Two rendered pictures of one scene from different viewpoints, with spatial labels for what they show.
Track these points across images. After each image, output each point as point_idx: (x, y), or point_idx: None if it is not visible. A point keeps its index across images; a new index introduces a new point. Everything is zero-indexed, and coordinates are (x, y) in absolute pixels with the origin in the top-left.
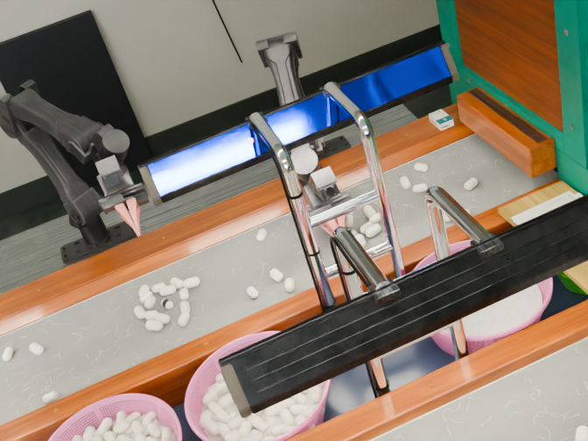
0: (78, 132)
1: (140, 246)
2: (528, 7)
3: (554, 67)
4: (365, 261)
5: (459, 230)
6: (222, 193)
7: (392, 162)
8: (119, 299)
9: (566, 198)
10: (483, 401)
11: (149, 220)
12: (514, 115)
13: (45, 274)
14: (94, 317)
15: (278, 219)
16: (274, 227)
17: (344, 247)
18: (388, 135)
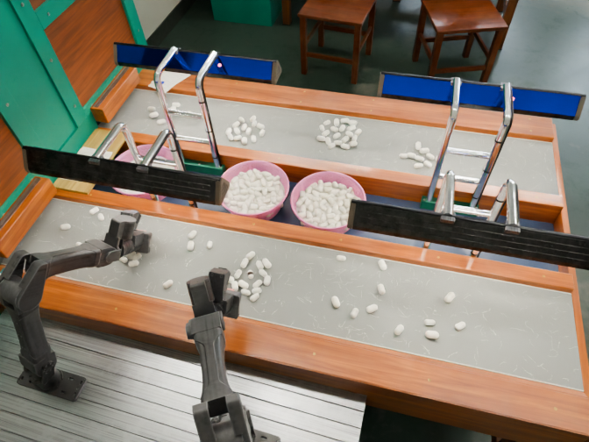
0: (209, 317)
1: (230, 336)
2: None
3: (7, 143)
4: (208, 59)
5: (109, 198)
6: (131, 404)
7: (59, 278)
8: (271, 307)
9: None
10: None
11: (194, 430)
12: (15, 203)
13: (300, 438)
14: (292, 305)
15: (146, 294)
16: (156, 288)
17: (205, 70)
18: None
